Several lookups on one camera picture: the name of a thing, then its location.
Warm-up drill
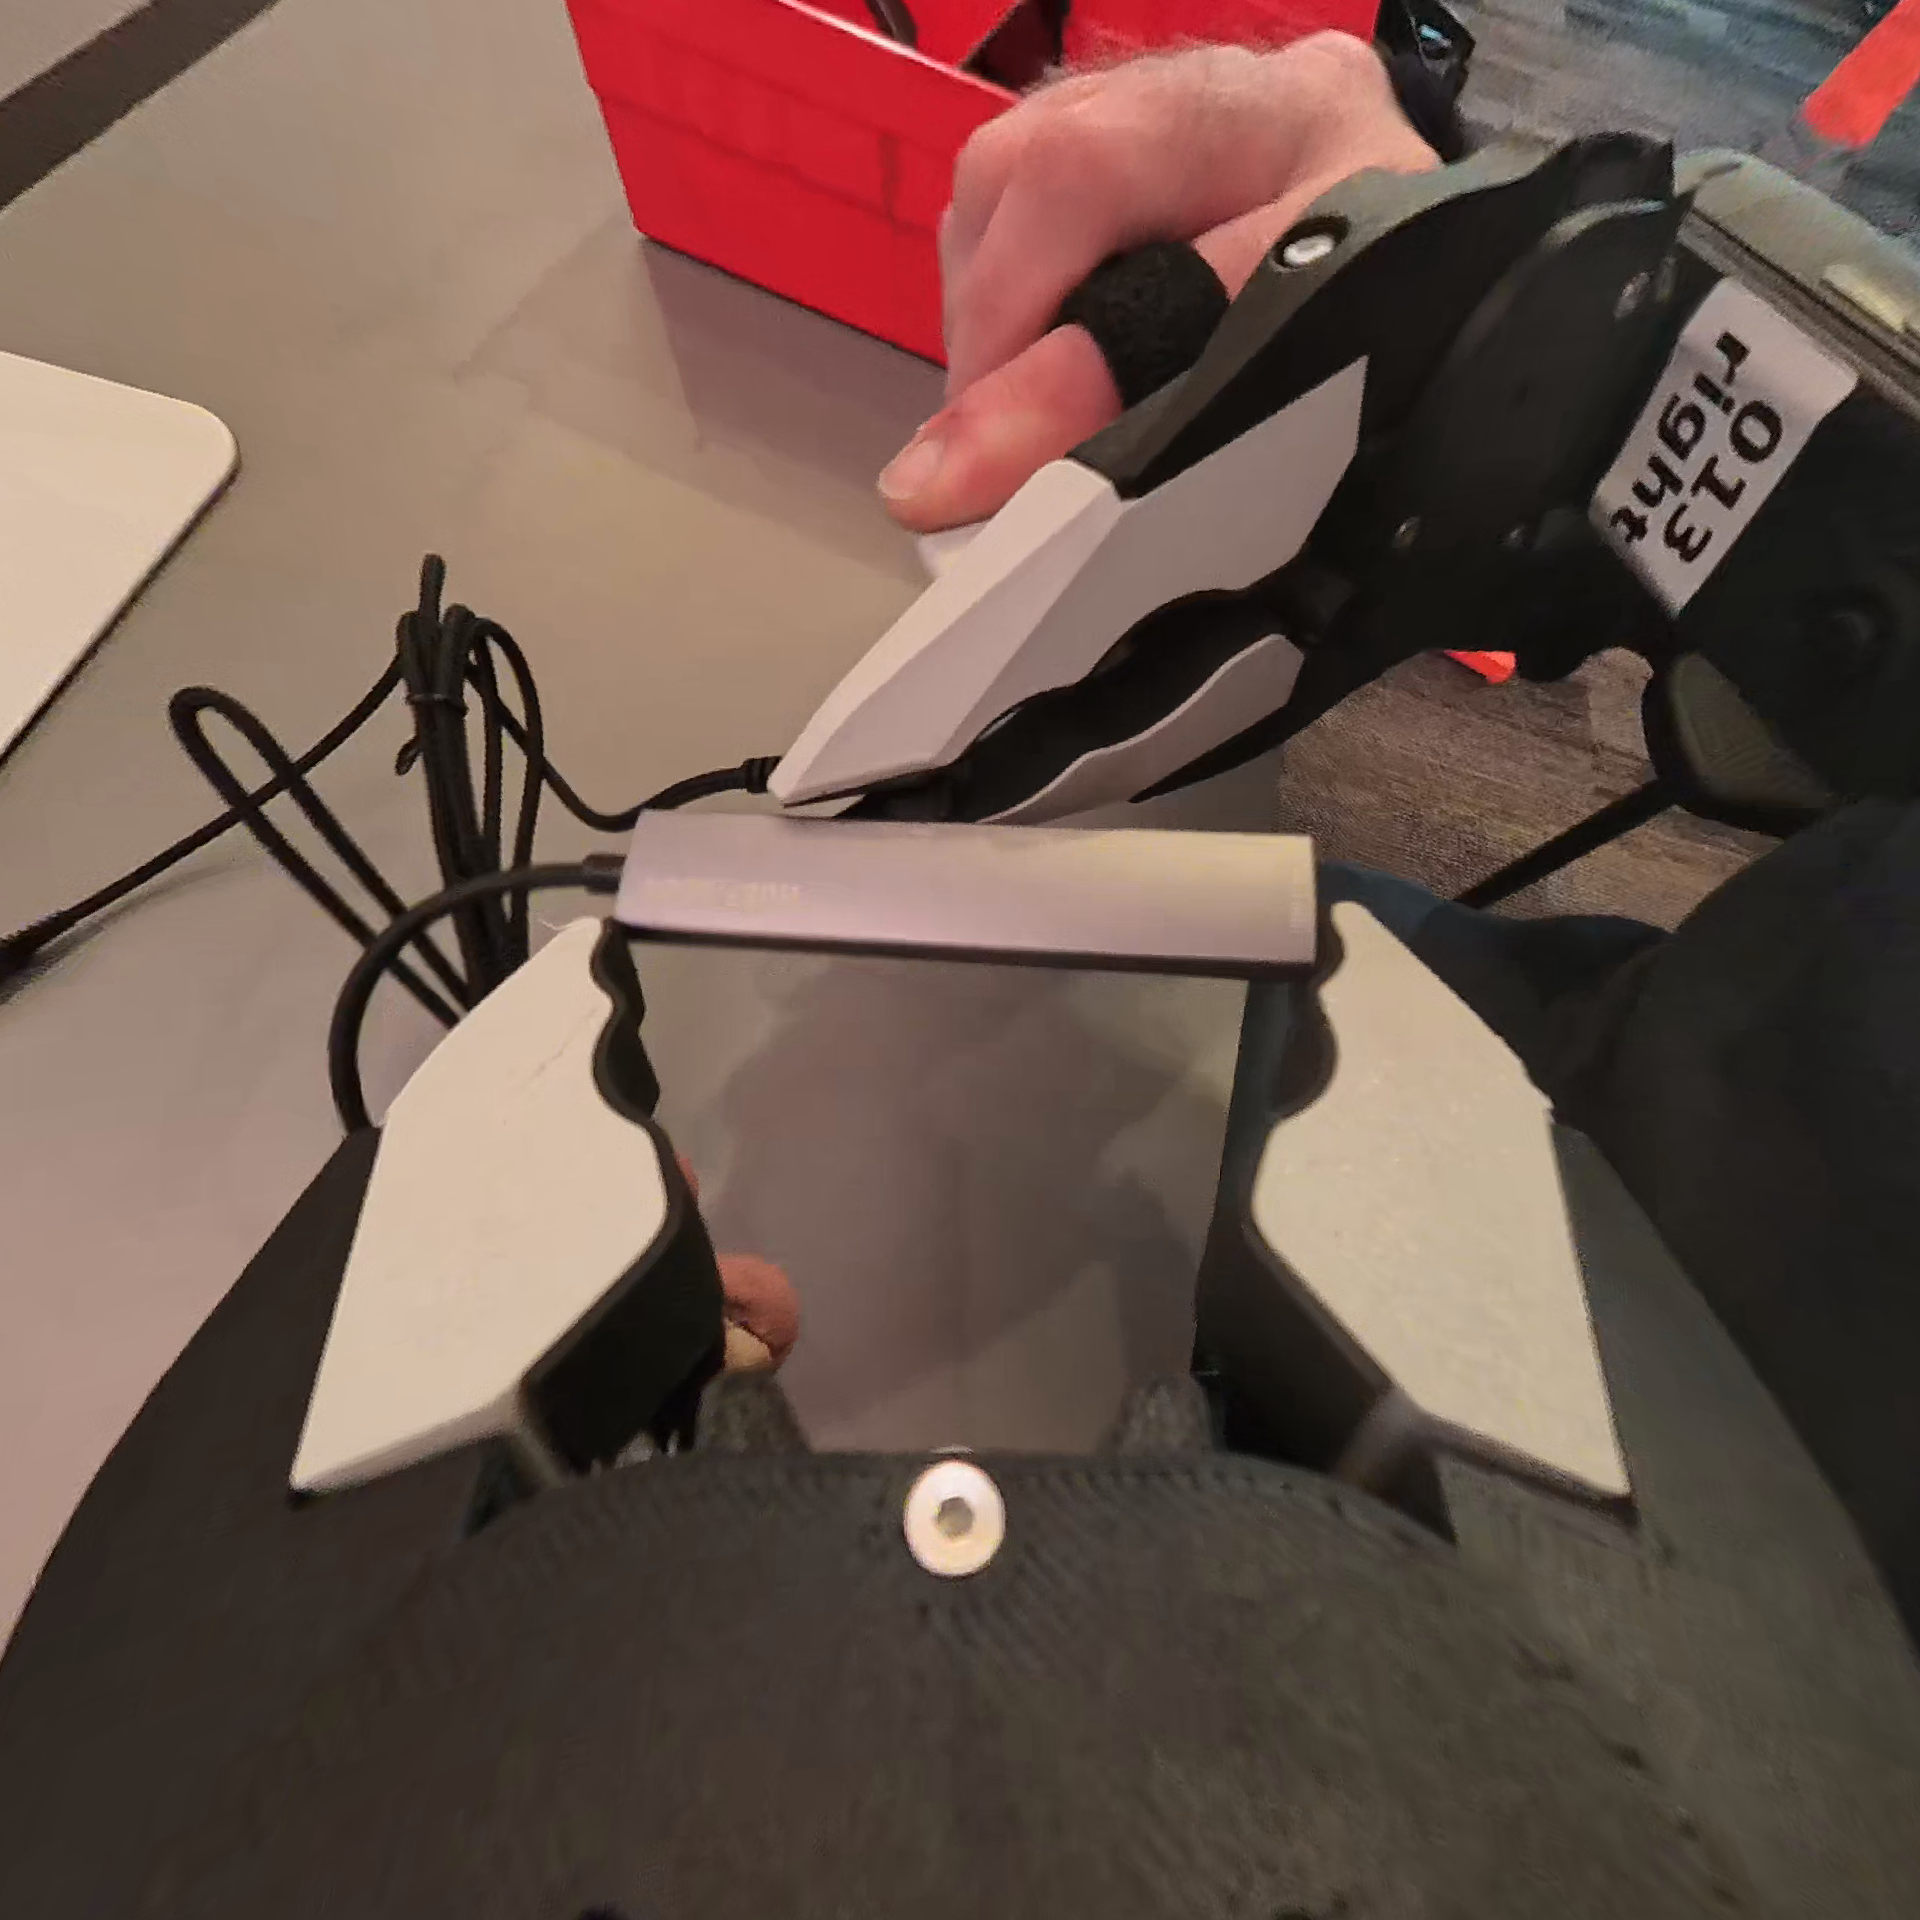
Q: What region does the person's left hand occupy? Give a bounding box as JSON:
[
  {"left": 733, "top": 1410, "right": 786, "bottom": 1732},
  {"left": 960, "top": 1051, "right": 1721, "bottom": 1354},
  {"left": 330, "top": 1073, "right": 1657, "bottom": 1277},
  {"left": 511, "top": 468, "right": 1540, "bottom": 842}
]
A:
[{"left": 677, "top": 1157, "right": 807, "bottom": 1387}]

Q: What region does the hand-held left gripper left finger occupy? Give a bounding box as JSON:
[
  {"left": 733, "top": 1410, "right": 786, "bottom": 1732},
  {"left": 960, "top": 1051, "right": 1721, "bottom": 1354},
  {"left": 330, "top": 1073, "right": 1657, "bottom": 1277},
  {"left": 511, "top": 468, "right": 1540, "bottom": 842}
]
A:
[{"left": 292, "top": 916, "right": 730, "bottom": 1492}]

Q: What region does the grey usb hub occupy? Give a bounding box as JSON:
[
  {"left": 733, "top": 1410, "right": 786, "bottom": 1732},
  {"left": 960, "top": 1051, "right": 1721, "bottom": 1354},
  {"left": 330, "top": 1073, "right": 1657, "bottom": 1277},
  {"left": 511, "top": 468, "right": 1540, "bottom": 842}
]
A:
[{"left": 615, "top": 811, "right": 1325, "bottom": 975}]

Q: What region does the orange strap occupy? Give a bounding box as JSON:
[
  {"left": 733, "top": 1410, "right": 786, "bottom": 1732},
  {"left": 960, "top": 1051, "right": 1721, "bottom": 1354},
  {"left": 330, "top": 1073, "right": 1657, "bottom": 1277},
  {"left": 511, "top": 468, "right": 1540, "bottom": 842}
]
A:
[{"left": 1802, "top": 0, "right": 1920, "bottom": 153}]

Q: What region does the braided black usb-c cable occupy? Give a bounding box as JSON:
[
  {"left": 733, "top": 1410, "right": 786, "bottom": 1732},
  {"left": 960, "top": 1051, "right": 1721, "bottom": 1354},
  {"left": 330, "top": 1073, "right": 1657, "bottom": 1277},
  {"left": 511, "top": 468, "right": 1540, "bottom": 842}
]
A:
[{"left": 0, "top": 555, "right": 797, "bottom": 1021}]

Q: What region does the red plastic bin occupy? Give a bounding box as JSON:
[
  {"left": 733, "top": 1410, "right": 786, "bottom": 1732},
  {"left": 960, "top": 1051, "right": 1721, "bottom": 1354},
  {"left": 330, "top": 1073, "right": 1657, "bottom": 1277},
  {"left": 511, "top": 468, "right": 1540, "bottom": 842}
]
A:
[{"left": 572, "top": 0, "right": 1396, "bottom": 369}]

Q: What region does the white stand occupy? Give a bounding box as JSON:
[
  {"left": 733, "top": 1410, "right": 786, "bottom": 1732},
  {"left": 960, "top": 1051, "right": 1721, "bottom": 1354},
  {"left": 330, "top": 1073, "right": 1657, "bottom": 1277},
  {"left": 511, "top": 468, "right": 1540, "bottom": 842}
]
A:
[{"left": 0, "top": 355, "right": 240, "bottom": 759}]

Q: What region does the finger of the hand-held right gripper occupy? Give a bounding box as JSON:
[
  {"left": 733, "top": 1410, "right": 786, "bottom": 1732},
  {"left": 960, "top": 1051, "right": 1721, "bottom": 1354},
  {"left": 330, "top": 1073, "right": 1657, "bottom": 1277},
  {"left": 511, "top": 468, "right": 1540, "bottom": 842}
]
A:
[
  {"left": 772, "top": 361, "right": 1377, "bottom": 819},
  {"left": 960, "top": 615, "right": 1309, "bottom": 828}
]

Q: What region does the person's right hand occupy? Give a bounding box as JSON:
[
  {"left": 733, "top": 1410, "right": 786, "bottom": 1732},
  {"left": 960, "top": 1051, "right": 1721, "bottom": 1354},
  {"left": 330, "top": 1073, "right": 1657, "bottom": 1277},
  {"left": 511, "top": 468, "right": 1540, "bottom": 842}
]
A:
[{"left": 880, "top": 36, "right": 1443, "bottom": 538}]

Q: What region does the short black hub cable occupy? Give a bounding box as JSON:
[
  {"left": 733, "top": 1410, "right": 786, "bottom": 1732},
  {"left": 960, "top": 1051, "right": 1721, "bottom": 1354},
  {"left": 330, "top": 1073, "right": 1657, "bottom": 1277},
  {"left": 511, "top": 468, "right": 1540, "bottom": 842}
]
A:
[{"left": 324, "top": 855, "right": 634, "bottom": 1135}]

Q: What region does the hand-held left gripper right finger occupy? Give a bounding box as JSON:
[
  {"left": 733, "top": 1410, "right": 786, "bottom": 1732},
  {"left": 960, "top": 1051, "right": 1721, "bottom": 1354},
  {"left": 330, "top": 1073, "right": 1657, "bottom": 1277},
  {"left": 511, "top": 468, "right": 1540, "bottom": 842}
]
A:
[{"left": 1195, "top": 901, "right": 1633, "bottom": 1501}]

